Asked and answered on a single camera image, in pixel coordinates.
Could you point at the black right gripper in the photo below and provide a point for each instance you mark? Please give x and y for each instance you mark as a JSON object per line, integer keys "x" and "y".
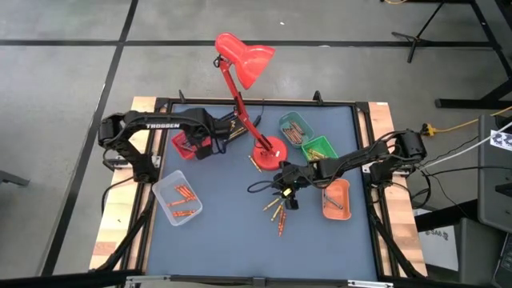
{"x": 298, "y": 176}

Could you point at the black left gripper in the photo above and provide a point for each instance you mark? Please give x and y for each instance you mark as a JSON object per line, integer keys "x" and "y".
{"x": 210, "y": 132}

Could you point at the blue crayon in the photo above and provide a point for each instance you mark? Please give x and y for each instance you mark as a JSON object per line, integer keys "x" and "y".
{"x": 185, "y": 141}
{"x": 334, "y": 202}
{"x": 326, "y": 200}
{"x": 186, "y": 147}

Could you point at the orange crayon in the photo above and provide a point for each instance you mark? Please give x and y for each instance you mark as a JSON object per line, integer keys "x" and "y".
{"x": 185, "y": 215}
{"x": 182, "y": 189}
{"x": 184, "y": 212}
{"x": 186, "y": 192}
{"x": 282, "y": 226}
{"x": 280, "y": 219}
{"x": 177, "y": 202}
{"x": 190, "y": 194}

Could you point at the yellow crayon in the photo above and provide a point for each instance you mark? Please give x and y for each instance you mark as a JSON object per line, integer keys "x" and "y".
{"x": 271, "y": 204}
{"x": 255, "y": 164}
{"x": 239, "y": 132}
{"x": 317, "y": 155}
{"x": 318, "y": 152}
{"x": 276, "y": 212}
{"x": 233, "y": 126}

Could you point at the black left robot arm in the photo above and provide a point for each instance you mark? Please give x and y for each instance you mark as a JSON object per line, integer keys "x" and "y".
{"x": 160, "y": 124}

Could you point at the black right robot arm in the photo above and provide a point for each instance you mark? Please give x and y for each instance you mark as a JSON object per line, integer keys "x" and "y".
{"x": 360, "y": 156}

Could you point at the red mesh basket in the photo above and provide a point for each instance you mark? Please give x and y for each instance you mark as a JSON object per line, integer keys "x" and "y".
{"x": 182, "y": 150}

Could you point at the red desk lamp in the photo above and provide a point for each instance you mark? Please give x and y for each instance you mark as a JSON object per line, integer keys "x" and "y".
{"x": 270, "y": 154}

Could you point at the black mesh basket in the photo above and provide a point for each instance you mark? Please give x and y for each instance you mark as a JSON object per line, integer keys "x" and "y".
{"x": 240, "y": 130}

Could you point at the clear plastic bin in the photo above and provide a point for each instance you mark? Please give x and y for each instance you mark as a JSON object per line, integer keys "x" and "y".
{"x": 168, "y": 192}

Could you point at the green mesh basket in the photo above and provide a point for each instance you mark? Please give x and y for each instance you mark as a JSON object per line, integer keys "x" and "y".
{"x": 328, "y": 146}

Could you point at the orange plastic bin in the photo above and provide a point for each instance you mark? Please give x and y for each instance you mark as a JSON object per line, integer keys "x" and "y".
{"x": 340, "y": 210}

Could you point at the teal plastic basket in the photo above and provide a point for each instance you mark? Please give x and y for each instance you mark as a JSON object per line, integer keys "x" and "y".
{"x": 304, "y": 120}

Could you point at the blue-grey table mat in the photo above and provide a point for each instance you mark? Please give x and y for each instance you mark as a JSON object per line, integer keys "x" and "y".
{"x": 224, "y": 256}

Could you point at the white cardboard box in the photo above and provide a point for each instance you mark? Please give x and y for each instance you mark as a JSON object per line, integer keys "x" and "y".
{"x": 436, "y": 248}

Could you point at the black tripod stand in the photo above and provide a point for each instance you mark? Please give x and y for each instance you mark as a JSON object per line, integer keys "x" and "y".
{"x": 418, "y": 40}

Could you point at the dark grey box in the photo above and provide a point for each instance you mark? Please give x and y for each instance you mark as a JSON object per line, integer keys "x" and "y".
{"x": 480, "y": 252}

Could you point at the grey metal cabinet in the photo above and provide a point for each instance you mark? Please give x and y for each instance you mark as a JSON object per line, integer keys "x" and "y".
{"x": 496, "y": 180}

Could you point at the white printed marker sheet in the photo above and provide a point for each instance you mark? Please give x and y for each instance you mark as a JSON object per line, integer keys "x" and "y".
{"x": 502, "y": 140}

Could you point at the black keyboard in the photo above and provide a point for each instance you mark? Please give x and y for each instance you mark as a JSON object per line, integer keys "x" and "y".
{"x": 505, "y": 264}

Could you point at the grey metal bracket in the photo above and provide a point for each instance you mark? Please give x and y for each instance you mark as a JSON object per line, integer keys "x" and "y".
{"x": 12, "y": 178}

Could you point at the black desk frame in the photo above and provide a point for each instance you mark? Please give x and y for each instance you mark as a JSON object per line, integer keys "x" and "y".
{"x": 472, "y": 104}

